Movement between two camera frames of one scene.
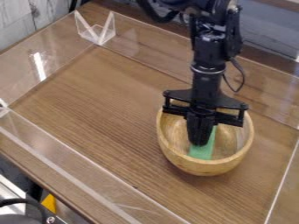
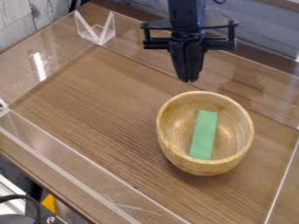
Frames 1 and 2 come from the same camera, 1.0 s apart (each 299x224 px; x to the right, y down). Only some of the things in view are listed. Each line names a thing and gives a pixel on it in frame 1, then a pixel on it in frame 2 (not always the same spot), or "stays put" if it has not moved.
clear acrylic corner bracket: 97,33 stays put
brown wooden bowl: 232,144 stays put
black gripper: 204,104 -> 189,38
